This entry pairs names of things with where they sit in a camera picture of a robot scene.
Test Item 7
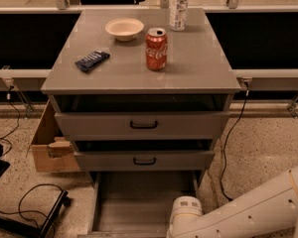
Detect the grey bottom drawer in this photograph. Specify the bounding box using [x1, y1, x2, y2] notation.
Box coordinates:
[77, 171, 198, 238]

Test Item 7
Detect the grey drawer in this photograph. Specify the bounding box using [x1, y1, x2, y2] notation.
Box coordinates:
[74, 151, 214, 172]
[55, 111, 229, 141]
[77, 171, 198, 238]

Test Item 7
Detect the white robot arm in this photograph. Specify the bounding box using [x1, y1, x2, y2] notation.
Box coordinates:
[167, 167, 298, 238]

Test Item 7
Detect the grey drawer cabinet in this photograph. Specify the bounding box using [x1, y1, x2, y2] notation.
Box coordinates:
[41, 7, 242, 188]

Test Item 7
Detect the grey top drawer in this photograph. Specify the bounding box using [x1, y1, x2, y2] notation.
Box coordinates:
[55, 111, 229, 141]

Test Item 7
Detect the grey middle drawer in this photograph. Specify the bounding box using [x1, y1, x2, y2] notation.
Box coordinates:
[74, 151, 214, 172]

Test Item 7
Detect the red coca-cola can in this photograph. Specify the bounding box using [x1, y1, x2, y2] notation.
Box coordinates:
[145, 28, 168, 70]

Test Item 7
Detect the dark blue snack packet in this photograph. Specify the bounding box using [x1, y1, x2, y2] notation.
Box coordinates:
[74, 51, 110, 73]

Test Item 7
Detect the cream bowl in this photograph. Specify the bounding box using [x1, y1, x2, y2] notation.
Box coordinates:
[105, 18, 144, 42]

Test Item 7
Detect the brown cardboard box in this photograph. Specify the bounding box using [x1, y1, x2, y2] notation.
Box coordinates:
[31, 102, 79, 173]

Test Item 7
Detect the clear plastic water bottle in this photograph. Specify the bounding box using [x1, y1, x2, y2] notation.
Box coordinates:
[169, 0, 189, 31]

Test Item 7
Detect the black metal stand left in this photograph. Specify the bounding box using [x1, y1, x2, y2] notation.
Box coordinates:
[0, 189, 71, 238]

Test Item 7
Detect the black right power cable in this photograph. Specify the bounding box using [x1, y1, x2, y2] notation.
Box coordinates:
[220, 88, 249, 202]

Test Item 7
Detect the black left wall cable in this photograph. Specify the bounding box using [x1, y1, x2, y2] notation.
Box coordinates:
[0, 84, 22, 157]

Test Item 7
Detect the black left floor cable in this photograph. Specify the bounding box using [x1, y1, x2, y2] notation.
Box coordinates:
[0, 182, 65, 238]

